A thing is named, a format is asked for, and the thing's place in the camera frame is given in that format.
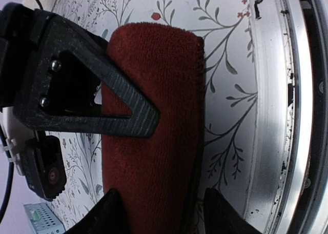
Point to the aluminium front rail base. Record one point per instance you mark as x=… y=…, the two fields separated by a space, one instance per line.
x=286 y=183

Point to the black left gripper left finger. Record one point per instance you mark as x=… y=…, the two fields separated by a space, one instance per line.
x=107 y=216

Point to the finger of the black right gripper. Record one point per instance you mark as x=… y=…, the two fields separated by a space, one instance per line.
x=71 y=85

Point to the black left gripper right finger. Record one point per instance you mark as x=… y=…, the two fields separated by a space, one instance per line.
x=220 y=217

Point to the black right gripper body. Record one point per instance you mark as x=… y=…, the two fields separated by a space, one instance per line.
x=22 y=30

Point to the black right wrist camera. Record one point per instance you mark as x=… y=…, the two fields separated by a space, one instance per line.
x=43 y=166

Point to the green microfiber towel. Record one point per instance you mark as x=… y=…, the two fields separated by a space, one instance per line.
x=34 y=215

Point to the light blue plastic basket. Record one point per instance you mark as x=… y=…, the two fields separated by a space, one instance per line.
x=48 y=223

